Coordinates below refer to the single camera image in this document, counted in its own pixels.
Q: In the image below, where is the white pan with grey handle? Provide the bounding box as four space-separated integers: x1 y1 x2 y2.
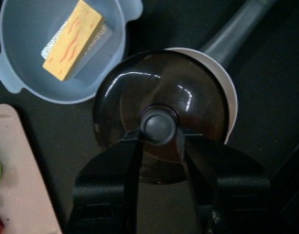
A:
165 0 278 145

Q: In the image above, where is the dark transparent pot lid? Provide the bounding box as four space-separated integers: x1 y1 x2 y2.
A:
92 49 231 185

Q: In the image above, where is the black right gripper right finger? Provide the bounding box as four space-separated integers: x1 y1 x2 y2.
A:
175 127 273 234

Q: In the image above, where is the pink cutting board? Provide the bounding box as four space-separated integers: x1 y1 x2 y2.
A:
0 103 64 234

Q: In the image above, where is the yellow toy sponge block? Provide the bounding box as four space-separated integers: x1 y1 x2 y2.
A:
42 0 106 82

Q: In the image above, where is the light blue toy pot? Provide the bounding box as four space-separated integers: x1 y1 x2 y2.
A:
0 0 145 105

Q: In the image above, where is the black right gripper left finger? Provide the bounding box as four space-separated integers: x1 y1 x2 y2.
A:
66 129 145 234

